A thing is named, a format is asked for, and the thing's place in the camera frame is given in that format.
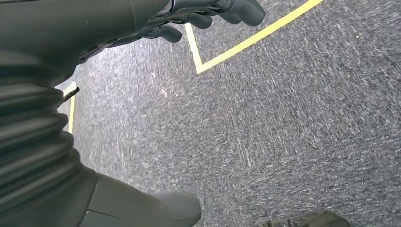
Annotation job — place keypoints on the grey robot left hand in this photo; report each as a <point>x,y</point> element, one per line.
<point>62,25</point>

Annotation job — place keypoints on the thin dark rod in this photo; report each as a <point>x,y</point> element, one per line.
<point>70,95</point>

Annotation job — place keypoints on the dark grey robot foot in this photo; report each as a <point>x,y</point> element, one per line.
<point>307,221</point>

